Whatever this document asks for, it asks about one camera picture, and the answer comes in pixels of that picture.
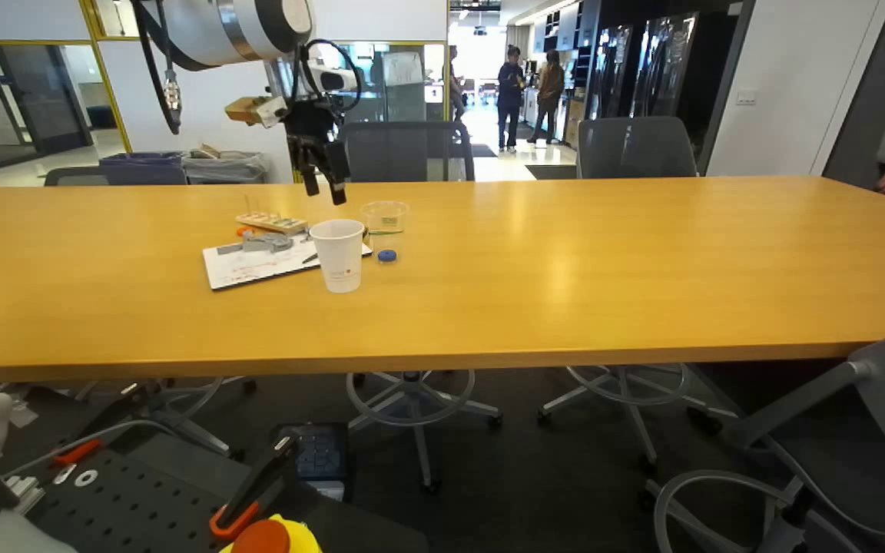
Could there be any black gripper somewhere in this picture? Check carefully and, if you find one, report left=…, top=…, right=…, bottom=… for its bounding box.
left=283, top=101, right=349, bottom=205

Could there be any white plastic cup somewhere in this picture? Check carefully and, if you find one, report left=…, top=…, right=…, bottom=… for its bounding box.
left=309, top=219, right=363, bottom=293

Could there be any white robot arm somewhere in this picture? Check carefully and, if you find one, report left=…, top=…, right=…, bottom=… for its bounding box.
left=130, top=0, right=363, bottom=205

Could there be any clear plastic cup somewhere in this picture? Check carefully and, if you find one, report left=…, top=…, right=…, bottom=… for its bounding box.
left=363, top=198, right=409, bottom=235

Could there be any dark office chair left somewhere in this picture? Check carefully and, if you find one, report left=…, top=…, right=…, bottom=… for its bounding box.
left=341, top=118, right=475, bottom=181

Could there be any dark office chair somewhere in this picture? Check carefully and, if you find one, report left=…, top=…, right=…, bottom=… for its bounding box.
left=341, top=118, right=475, bottom=181
left=576, top=117, right=697, bottom=179

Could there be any white board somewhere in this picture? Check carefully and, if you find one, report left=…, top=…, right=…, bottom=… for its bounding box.
left=200, top=231, right=376, bottom=293

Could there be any grey office chair base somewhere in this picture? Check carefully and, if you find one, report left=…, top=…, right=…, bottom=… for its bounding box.
left=345, top=370, right=501, bottom=492

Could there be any dark office chair right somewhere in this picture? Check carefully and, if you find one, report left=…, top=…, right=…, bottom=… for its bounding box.
left=576, top=117, right=697, bottom=179

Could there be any yellow emergency stop button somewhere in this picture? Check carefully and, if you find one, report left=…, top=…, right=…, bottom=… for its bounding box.
left=221, top=516, right=322, bottom=553

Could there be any grey foreground office chair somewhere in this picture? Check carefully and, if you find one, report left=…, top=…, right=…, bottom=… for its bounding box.
left=648, top=319, right=885, bottom=553

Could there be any orange handled tool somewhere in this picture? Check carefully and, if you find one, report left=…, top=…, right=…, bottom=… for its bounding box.
left=210, top=433, right=297, bottom=543

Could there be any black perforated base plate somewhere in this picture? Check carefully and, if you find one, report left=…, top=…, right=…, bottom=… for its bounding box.
left=30, top=451, right=246, bottom=553

